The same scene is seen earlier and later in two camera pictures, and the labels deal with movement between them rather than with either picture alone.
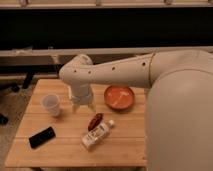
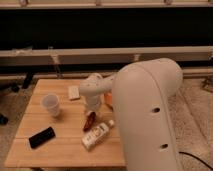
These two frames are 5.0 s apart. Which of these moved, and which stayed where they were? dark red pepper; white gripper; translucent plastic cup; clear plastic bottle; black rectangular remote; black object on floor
Moved: dark red pepper; white gripper
Stayed: clear plastic bottle; black object on floor; translucent plastic cup; black rectangular remote
